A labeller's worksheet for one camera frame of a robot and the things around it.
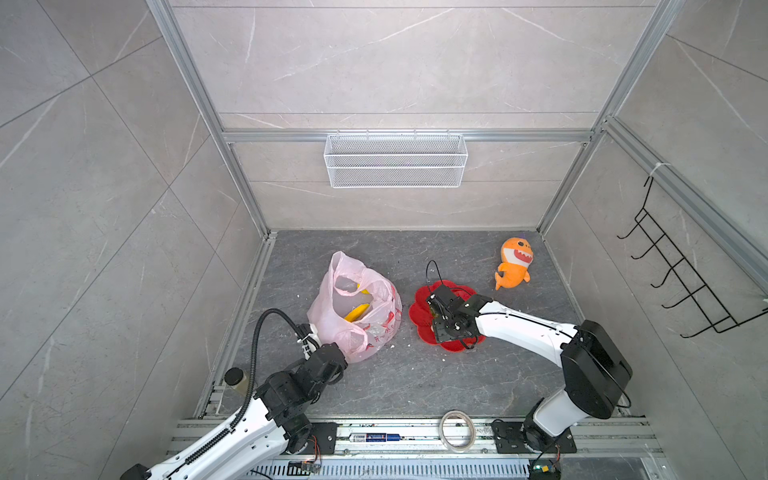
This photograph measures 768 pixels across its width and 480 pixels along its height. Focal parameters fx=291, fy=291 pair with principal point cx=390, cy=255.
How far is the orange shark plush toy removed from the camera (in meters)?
1.03

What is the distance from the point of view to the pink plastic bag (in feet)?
2.60

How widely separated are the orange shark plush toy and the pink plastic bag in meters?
0.38
